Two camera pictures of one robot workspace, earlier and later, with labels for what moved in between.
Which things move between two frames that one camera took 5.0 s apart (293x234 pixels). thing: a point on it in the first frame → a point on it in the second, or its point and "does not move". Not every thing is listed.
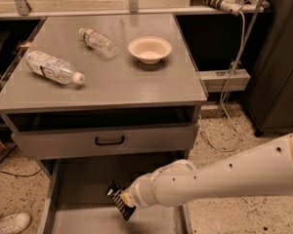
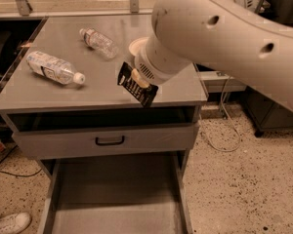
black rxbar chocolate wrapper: x=114 y=192 → x=144 y=95
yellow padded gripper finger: x=128 y=200 → x=138 y=79
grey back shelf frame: x=33 y=1 does not move
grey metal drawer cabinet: x=102 y=97 does not move
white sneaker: x=14 y=223 does not move
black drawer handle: x=108 y=143 does not move
